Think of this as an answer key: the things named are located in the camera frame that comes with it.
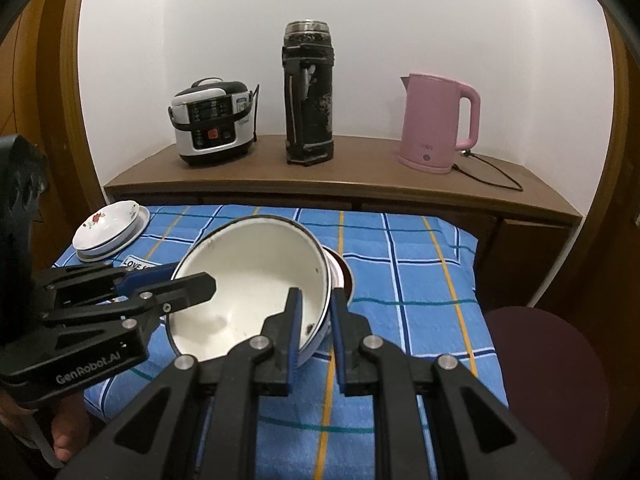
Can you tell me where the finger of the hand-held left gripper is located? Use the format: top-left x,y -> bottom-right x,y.
42,271 -> 218,342
32,261 -> 178,306

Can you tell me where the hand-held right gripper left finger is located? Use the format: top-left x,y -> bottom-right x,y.
55,287 -> 306,480

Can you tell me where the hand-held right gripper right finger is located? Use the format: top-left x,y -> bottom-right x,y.
330,289 -> 571,480

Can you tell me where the plain white plate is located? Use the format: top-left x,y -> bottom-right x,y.
75,207 -> 151,263

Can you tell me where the brown bowl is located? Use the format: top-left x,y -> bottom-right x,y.
320,247 -> 356,308

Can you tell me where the white enamel bowl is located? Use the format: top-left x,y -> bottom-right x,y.
166,216 -> 333,367

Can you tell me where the red flower white plate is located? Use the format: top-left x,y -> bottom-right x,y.
72,201 -> 140,253

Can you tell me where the person's left hand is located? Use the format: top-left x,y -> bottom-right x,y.
0,387 -> 92,463

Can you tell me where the blue plaid tablecloth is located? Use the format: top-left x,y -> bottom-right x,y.
52,204 -> 511,480

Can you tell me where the silver black rice cooker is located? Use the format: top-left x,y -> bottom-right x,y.
167,77 -> 261,167

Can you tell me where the brown wooden sideboard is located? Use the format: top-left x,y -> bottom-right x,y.
102,134 -> 585,311

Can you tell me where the brown wooden door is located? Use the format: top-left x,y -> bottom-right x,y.
0,0 -> 106,241

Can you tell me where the maroon round stool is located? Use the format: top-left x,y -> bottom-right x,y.
482,307 -> 613,480

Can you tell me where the black thermos flask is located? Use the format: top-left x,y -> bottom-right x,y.
282,20 -> 336,167

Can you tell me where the pink electric kettle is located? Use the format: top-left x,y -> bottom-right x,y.
397,72 -> 483,175

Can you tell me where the black kettle cable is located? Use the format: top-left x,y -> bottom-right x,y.
450,150 -> 525,192

